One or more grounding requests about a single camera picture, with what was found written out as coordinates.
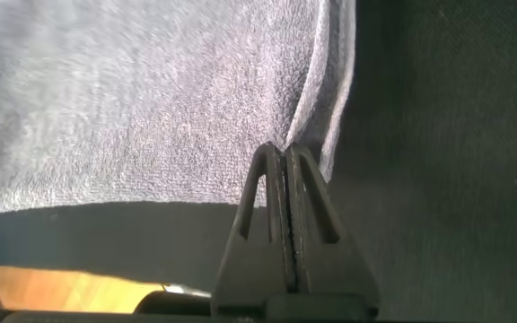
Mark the black fabric table cover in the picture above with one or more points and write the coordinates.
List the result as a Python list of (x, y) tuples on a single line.
[(442, 134)]

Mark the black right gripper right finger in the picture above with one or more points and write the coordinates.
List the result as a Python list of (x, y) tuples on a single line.
[(326, 269)]

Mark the grey terry towel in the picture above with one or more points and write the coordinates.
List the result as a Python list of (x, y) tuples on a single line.
[(128, 89)]

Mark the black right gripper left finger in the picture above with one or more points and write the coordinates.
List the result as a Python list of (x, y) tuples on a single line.
[(258, 251)]

